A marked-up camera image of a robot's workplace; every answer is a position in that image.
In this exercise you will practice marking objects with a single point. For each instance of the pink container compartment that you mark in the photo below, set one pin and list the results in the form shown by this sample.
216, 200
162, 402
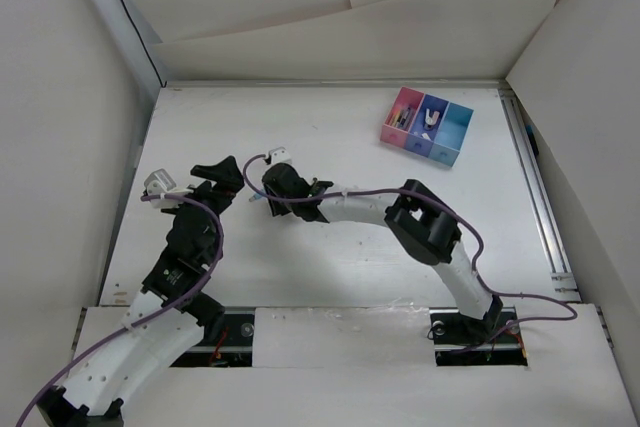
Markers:
396, 127

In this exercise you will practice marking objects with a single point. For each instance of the brown pink pen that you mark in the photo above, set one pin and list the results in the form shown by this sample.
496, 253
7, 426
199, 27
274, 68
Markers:
410, 120

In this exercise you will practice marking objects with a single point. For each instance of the aluminium rail right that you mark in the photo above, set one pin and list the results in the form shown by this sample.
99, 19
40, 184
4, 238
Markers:
561, 275

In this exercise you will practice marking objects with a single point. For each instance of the pink white stapler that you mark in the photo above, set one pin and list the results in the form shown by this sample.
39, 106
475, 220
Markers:
431, 119

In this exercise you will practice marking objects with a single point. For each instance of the blue teal gel pen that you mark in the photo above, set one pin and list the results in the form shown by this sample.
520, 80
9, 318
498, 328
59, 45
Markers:
406, 116

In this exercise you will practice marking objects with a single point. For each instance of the pale yellow highlighter pen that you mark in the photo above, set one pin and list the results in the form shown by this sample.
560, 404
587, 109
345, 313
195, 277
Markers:
393, 115

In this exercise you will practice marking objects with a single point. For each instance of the dark blue container compartment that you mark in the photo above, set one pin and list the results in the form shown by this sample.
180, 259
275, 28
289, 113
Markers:
423, 130

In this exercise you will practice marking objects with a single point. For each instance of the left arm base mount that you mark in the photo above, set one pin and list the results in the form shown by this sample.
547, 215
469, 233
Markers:
228, 344

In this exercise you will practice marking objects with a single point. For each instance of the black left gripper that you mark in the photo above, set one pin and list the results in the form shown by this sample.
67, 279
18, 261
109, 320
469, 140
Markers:
226, 174

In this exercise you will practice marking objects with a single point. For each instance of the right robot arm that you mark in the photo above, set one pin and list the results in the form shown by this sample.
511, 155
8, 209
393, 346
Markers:
418, 220

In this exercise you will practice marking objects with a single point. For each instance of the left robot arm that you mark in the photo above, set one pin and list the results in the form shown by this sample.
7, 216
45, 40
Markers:
170, 313

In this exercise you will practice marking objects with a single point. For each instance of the light blue container compartment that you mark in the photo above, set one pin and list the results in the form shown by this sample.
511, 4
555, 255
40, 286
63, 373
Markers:
451, 134

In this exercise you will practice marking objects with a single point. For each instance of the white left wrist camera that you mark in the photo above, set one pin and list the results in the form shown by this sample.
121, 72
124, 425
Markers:
162, 192

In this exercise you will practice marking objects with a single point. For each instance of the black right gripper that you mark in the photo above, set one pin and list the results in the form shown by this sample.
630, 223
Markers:
279, 207

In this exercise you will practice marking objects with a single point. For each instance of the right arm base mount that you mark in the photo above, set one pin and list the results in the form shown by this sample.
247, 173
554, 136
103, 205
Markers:
458, 343

